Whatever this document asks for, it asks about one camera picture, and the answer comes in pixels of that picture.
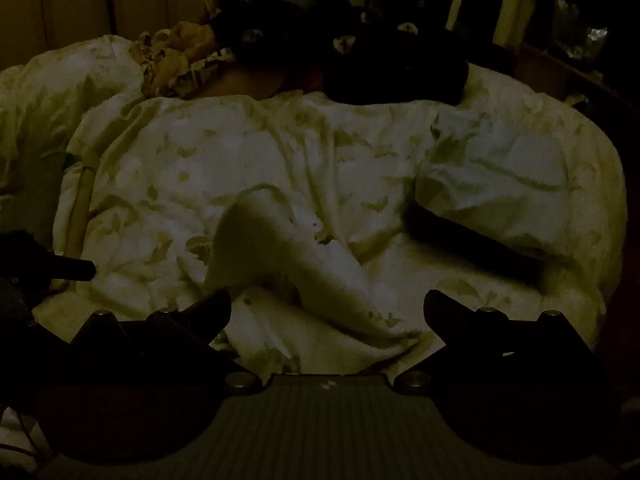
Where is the white fluffy blanket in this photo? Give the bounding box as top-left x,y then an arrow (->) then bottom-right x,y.
0,35 -> 629,361

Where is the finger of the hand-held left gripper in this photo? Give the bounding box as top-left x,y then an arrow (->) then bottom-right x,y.
46,255 -> 97,282

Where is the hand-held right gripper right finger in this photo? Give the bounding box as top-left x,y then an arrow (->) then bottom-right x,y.
394,289 -> 602,394

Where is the shiny crumpled plastic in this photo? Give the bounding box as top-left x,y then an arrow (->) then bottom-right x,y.
554,0 -> 617,57

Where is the pile of dark clothes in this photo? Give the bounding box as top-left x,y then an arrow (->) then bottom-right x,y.
200,0 -> 470,107

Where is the dark cabinet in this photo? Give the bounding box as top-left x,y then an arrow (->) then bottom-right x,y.
492,0 -> 640,126

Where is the pinkish brown cloth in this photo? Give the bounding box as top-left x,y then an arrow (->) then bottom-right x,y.
200,66 -> 302,100

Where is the white leaf-print garment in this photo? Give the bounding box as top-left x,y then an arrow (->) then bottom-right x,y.
52,94 -> 576,368

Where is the striped cloth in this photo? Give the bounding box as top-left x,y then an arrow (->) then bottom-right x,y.
0,404 -> 46,467

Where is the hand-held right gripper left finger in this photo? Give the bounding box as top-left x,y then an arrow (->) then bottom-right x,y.
69,289 -> 262,394

